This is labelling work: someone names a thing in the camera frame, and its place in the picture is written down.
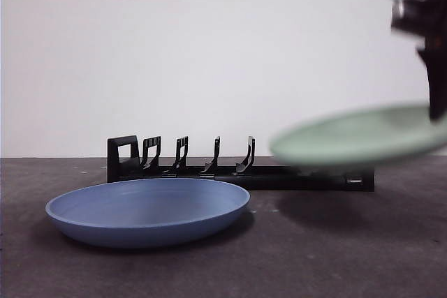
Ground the blue round plate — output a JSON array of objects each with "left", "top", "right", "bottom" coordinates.
[{"left": 45, "top": 178, "right": 251, "bottom": 249}]

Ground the green round plate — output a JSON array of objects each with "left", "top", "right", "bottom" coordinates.
[{"left": 268, "top": 104, "right": 447, "bottom": 168}]

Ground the black plate rack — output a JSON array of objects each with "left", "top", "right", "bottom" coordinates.
[{"left": 107, "top": 135, "right": 376, "bottom": 193}]

